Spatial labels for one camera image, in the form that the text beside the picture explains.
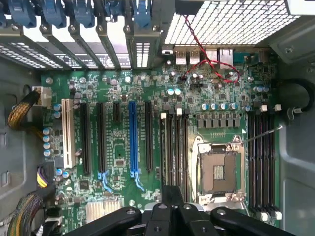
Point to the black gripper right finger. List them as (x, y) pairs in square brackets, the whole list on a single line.
[(192, 221)]

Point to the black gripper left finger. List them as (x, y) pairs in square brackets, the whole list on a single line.
[(157, 221)]

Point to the silver socket cover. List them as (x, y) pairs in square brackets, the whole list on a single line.
[(231, 205)]

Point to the thin metal locking lever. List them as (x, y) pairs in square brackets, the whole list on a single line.
[(198, 172), (262, 135)]

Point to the CPU socket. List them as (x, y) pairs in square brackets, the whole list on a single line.
[(221, 169)]

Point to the silver finned heatsink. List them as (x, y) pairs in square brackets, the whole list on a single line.
[(98, 211)]

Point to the long black expansion slot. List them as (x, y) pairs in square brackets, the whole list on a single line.
[(101, 140), (85, 140), (148, 137)]

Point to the blue expansion slot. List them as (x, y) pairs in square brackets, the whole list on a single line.
[(133, 137)]

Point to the open metal PC case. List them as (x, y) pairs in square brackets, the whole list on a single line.
[(295, 172)]

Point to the short black expansion slot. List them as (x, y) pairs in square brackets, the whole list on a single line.
[(116, 111)]

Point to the black main power connector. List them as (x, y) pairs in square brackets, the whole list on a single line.
[(48, 177)]

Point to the white expansion slot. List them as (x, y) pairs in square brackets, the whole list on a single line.
[(67, 135)]

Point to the green Dell motherboard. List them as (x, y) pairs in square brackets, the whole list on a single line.
[(147, 83)]

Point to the metal rear port connector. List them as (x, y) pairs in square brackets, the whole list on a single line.
[(195, 59), (212, 52), (180, 59), (226, 57)]

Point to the white power connector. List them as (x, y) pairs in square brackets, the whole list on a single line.
[(44, 97)]

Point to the metal expansion slot cover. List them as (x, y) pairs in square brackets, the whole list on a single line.
[(14, 55), (17, 29), (142, 34)]

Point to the blue card retention clip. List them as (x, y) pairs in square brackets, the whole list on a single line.
[(142, 14), (54, 14), (83, 14), (22, 14), (113, 11)]

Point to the black chassis switch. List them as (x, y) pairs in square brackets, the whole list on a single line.
[(188, 7)]

